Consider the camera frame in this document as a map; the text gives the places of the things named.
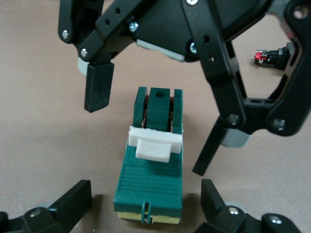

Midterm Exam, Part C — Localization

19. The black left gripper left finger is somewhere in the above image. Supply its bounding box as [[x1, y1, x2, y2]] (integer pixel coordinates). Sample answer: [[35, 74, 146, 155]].
[[0, 179, 93, 233]]

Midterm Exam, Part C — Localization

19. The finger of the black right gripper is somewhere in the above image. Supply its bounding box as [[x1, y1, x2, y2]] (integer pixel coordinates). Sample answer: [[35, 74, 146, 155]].
[[58, 0, 137, 114], [181, 0, 311, 176]]

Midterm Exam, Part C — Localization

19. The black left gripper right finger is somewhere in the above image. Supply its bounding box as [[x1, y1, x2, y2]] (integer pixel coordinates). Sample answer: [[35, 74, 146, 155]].
[[194, 178, 303, 233]]

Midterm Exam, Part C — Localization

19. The green load switch white handle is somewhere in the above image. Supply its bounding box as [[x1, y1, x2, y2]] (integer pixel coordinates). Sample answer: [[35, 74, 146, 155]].
[[113, 86, 184, 225]]

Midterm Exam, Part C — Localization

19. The black push button red block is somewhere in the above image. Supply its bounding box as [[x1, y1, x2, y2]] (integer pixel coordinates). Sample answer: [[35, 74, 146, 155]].
[[254, 42, 295, 71]]

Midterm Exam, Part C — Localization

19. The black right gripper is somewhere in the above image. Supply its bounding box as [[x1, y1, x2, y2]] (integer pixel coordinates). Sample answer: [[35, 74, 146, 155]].
[[114, 0, 285, 63]]

